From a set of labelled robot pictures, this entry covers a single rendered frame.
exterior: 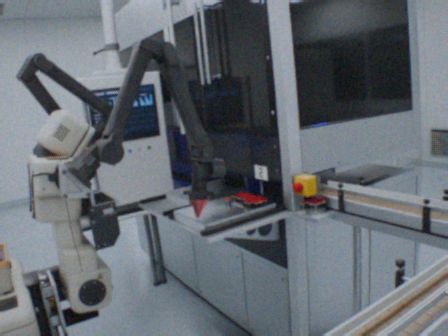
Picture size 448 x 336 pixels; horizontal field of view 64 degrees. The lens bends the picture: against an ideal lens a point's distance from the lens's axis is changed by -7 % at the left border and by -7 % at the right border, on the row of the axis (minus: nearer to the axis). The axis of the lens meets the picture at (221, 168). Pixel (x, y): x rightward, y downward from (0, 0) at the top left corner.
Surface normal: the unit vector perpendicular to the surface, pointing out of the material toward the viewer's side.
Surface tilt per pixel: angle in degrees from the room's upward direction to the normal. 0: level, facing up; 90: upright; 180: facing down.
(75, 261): 90
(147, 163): 90
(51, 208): 90
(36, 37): 90
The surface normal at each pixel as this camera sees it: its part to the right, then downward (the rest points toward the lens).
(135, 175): 0.51, 0.11
